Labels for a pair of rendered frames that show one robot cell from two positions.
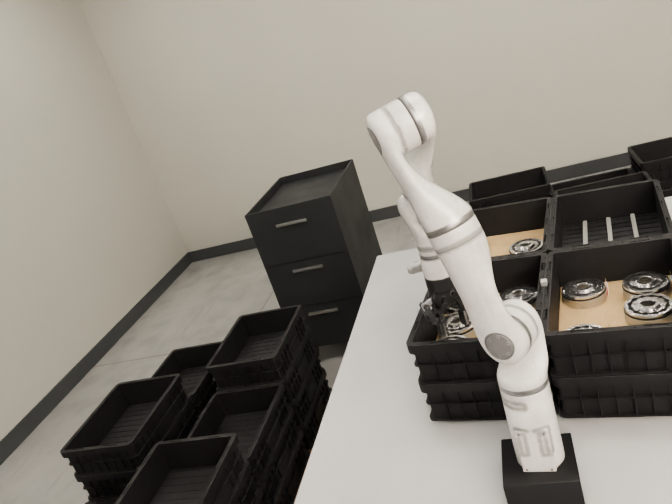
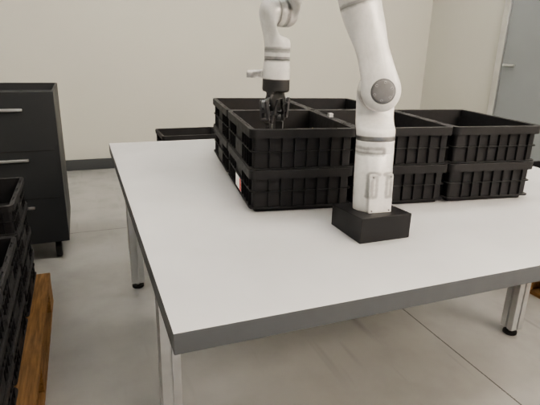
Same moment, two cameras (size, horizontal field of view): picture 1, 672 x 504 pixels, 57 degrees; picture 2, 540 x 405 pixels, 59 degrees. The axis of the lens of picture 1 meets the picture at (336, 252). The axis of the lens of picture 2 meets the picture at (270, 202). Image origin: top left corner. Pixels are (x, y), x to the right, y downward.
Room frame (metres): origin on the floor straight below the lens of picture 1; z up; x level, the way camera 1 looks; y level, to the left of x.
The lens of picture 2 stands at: (0.27, 0.67, 1.13)
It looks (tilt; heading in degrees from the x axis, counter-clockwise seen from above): 18 degrees down; 319
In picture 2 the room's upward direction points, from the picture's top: 2 degrees clockwise
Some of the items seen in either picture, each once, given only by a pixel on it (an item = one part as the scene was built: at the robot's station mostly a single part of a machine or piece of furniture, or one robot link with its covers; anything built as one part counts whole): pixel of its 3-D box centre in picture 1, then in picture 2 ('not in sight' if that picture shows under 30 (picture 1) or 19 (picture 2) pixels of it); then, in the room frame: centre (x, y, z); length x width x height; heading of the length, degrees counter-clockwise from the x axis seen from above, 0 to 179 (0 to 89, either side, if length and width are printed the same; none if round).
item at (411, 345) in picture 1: (481, 299); (285, 122); (1.34, -0.30, 0.92); 0.40 x 0.30 x 0.02; 153
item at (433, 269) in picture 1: (432, 258); (270, 67); (1.30, -0.21, 1.08); 0.11 x 0.09 x 0.06; 20
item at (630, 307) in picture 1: (648, 305); not in sight; (1.17, -0.63, 0.86); 0.10 x 0.10 x 0.01
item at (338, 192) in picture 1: (327, 262); (20, 169); (3.12, 0.06, 0.45); 0.62 x 0.45 x 0.90; 161
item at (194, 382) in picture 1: (197, 402); not in sight; (2.38, 0.79, 0.31); 0.40 x 0.30 x 0.34; 161
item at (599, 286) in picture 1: (583, 288); not in sight; (1.33, -0.55, 0.86); 0.10 x 0.10 x 0.01
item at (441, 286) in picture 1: (443, 287); (275, 94); (1.28, -0.21, 1.01); 0.08 x 0.08 x 0.09
